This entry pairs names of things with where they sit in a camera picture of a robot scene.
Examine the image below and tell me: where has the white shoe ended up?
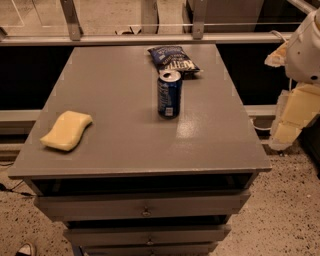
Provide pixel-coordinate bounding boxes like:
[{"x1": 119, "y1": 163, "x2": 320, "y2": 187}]
[{"x1": 14, "y1": 242, "x2": 36, "y2": 256}]

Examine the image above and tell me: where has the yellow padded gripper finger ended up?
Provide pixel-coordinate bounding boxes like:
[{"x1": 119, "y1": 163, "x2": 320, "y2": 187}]
[
  {"x1": 264, "y1": 42, "x2": 288, "y2": 67},
  {"x1": 269, "y1": 82, "x2": 320, "y2": 151}
]

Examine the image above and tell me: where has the blue soda can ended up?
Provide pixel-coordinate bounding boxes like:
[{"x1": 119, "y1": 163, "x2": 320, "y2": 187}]
[{"x1": 157, "y1": 70, "x2": 182, "y2": 119}]

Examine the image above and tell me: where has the middle cabinet drawer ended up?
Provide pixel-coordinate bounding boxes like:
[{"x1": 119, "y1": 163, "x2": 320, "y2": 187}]
[{"x1": 64, "y1": 225, "x2": 231, "y2": 246}]

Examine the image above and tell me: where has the grey drawer cabinet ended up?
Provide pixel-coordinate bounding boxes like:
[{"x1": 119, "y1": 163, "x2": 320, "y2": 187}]
[{"x1": 7, "y1": 44, "x2": 273, "y2": 256}]

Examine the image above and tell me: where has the cabinet drawer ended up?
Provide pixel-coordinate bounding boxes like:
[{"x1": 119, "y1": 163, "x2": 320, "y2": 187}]
[
  {"x1": 64, "y1": 225, "x2": 231, "y2": 246},
  {"x1": 35, "y1": 189, "x2": 250, "y2": 222},
  {"x1": 83, "y1": 243, "x2": 217, "y2": 256}
]

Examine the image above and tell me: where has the black floor cable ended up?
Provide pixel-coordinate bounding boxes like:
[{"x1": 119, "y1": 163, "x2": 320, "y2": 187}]
[{"x1": 0, "y1": 161, "x2": 36, "y2": 198}]

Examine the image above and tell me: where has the yellow sponge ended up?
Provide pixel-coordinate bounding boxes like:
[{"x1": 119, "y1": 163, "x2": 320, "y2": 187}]
[{"x1": 40, "y1": 111, "x2": 93, "y2": 151}]

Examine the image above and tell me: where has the top cabinet drawer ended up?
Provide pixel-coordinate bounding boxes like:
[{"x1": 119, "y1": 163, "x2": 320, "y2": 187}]
[{"x1": 35, "y1": 189, "x2": 250, "y2": 222}]

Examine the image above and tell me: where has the blue chip bag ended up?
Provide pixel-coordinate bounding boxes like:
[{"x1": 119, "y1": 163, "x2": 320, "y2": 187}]
[{"x1": 148, "y1": 45, "x2": 200, "y2": 73}]

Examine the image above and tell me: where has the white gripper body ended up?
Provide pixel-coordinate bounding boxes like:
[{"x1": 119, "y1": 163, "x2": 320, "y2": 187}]
[{"x1": 285, "y1": 9, "x2": 320, "y2": 84}]

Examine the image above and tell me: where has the metal railing frame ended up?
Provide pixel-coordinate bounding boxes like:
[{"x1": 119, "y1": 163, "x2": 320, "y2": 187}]
[{"x1": 0, "y1": 0, "x2": 320, "y2": 48}]

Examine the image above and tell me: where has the bottom cabinet drawer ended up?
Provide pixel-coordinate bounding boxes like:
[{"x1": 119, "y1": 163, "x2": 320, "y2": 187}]
[{"x1": 83, "y1": 243, "x2": 217, "y2": 256}]

